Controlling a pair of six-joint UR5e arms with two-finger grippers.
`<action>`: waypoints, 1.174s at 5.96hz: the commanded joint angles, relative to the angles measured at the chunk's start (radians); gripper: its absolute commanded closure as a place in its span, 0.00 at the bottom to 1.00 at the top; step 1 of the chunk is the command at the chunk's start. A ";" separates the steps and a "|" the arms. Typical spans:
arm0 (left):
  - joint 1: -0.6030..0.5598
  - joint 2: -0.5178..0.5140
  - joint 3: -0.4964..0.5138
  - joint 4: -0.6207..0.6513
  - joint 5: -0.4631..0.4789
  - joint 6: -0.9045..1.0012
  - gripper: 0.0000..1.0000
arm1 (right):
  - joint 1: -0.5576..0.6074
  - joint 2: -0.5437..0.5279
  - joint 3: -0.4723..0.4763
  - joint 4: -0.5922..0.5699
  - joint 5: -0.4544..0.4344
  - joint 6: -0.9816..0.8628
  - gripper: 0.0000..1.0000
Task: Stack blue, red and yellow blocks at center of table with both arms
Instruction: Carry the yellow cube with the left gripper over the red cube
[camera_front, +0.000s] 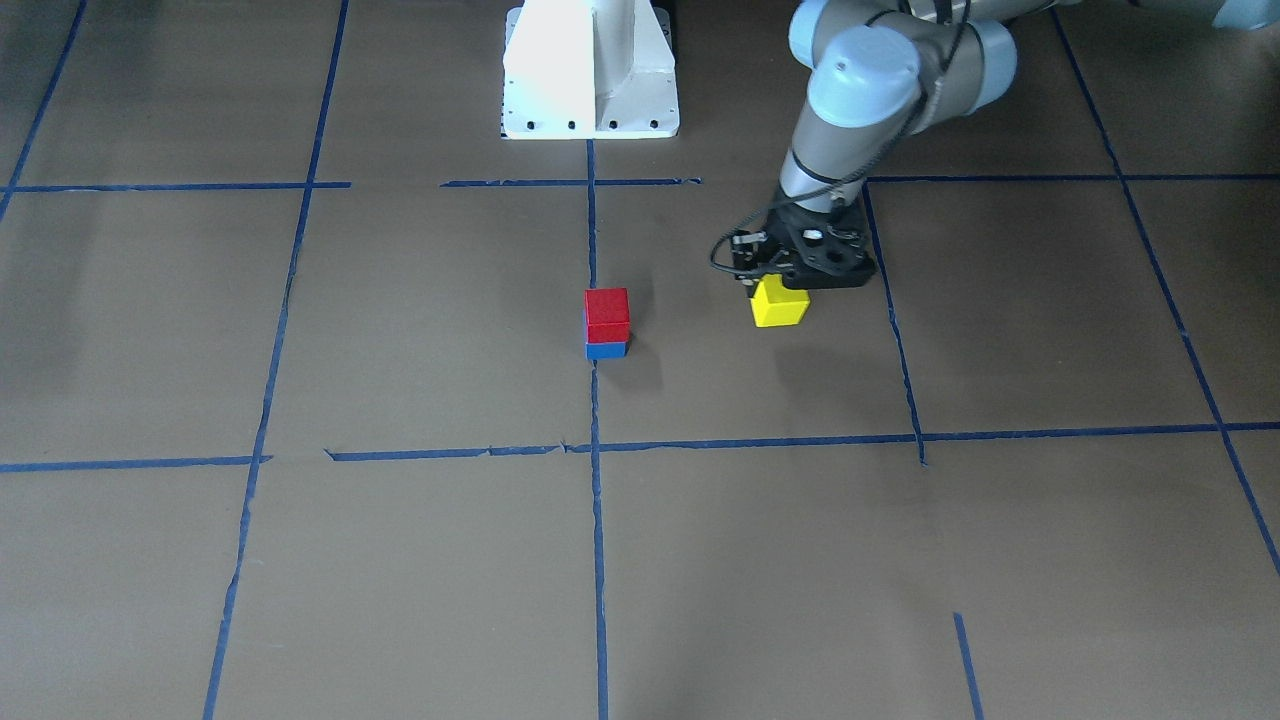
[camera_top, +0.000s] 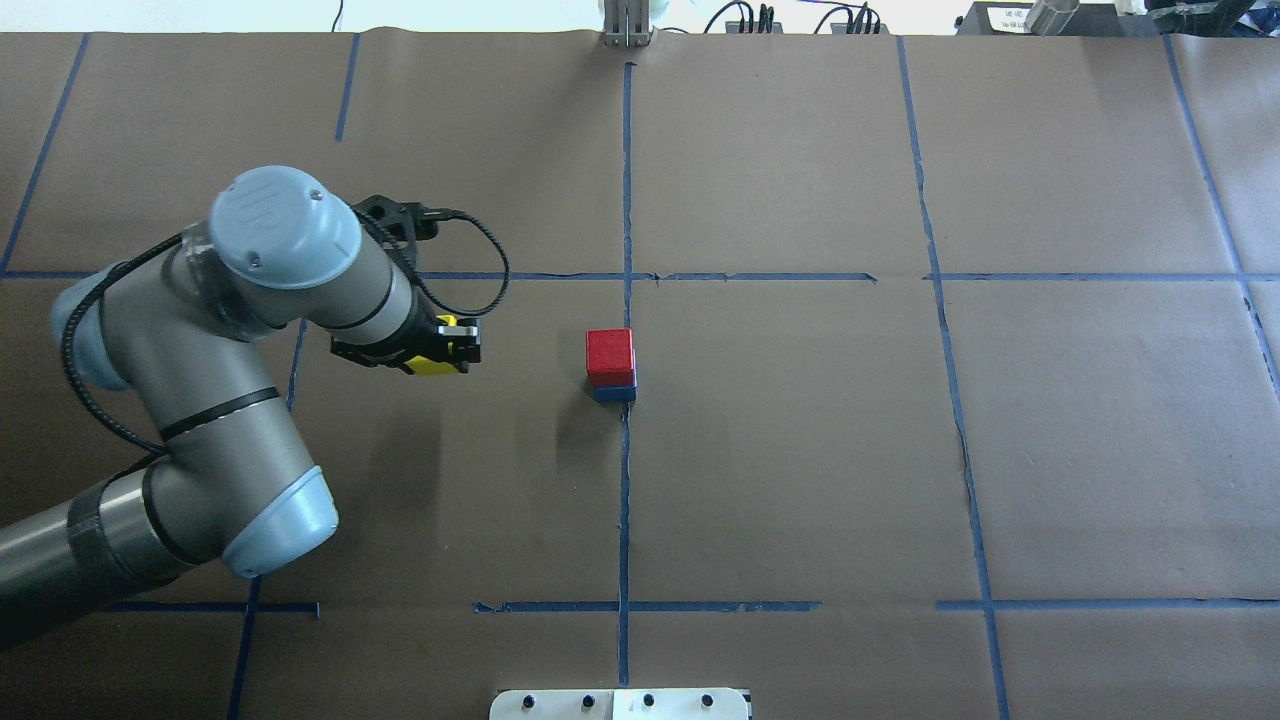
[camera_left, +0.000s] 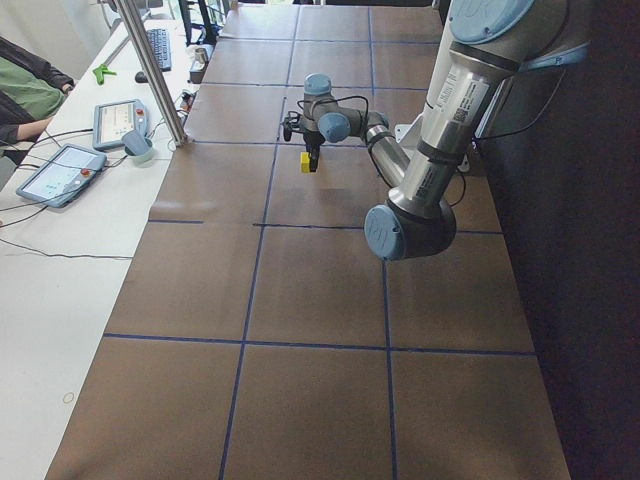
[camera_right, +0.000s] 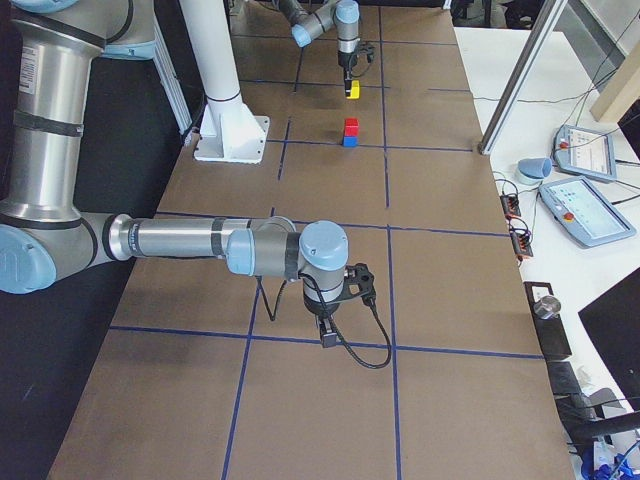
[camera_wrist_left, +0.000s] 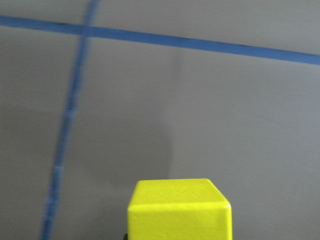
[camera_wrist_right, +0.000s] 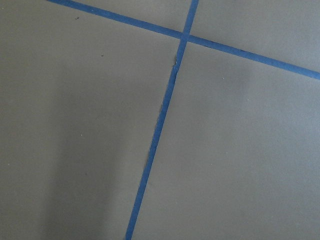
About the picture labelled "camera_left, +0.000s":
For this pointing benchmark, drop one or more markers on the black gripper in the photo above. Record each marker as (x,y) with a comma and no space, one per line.
(312,141)

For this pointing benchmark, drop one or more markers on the yellow wooden block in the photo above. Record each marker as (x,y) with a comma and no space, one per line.
(304,163)

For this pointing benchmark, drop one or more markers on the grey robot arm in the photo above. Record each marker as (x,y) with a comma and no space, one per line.
(483,44)

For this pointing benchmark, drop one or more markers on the blue tape line lengthwise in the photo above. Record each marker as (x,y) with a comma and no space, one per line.
(257,441)

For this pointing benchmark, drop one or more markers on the metal cup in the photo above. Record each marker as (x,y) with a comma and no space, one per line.
(201,55)

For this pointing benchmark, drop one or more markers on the blue tape line crosswise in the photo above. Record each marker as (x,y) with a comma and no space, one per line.
(309,226)

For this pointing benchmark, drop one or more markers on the black computer mouse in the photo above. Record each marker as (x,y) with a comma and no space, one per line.
(140,77)

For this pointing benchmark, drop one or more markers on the black keyboard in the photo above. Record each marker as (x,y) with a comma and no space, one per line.
(159,40)

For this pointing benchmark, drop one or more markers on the teach pendant far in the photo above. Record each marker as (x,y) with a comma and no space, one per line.
(113,120)

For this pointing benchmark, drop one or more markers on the teach pendant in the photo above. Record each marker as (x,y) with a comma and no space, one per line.
(63,177)
(113,120)

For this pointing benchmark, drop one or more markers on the green plastic clamp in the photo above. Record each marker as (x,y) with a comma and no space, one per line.
(101,72)

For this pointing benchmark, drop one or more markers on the teach pendant near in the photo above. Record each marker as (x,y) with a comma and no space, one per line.
(63,177)

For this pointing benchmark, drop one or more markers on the person in green shirt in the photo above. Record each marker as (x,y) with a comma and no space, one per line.
(32,91)

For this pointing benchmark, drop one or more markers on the rubber band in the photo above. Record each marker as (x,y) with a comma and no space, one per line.
(68,398)

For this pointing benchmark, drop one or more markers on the aluminium frame post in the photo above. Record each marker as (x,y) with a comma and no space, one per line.
(137,33)

